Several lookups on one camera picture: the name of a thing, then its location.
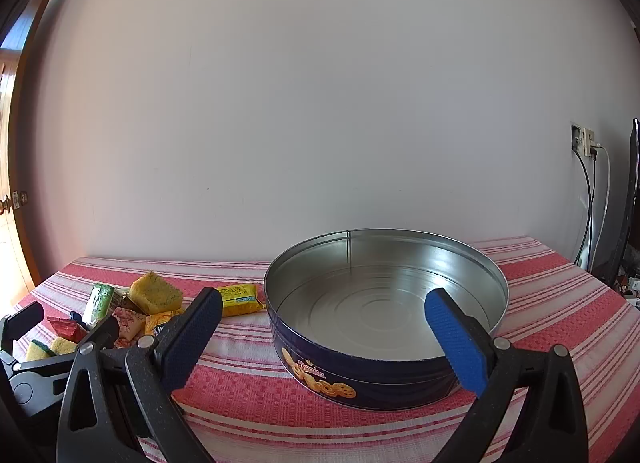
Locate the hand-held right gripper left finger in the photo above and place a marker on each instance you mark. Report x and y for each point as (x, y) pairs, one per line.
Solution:
(192, 343)

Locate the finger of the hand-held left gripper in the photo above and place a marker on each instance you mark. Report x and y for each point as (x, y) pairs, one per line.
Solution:
(22, 320)
(92, 339)

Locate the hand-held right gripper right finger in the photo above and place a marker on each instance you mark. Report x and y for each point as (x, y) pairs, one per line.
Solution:
(457, 348)

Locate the red snack packet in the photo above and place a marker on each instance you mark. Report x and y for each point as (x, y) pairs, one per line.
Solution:
(65, 327)

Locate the yellow green scouring sponge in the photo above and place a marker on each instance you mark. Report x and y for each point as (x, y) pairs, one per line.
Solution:
(60, 345)

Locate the green tissue pack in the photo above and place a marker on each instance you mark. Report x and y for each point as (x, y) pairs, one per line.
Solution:
(97, 303)

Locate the small yellow snack packet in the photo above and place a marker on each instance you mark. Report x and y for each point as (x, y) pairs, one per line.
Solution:
(157, 323)

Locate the speckled yellow sponge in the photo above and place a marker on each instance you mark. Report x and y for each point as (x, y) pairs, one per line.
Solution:
(152, 293)

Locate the large yellow snack packet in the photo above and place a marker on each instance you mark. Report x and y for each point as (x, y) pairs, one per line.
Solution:
(240, 299)

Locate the blue round cookie tin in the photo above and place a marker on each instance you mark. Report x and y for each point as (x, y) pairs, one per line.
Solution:
(390, 383)

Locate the red white striped tablecloth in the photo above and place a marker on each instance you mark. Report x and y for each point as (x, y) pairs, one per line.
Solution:
(250, 393)

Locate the brass door knob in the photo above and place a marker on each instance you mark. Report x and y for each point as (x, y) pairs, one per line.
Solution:
(5, 204)

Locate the brass door lock plate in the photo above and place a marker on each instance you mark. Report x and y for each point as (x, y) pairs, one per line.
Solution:
(20, 198)

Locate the wooden door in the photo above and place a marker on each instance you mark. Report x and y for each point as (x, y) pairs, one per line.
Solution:
(15, 143)

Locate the white plastic item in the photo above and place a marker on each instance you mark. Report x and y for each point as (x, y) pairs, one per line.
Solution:
(631, 285)

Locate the wall socket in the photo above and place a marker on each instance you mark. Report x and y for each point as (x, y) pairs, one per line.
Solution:
(582, 138)

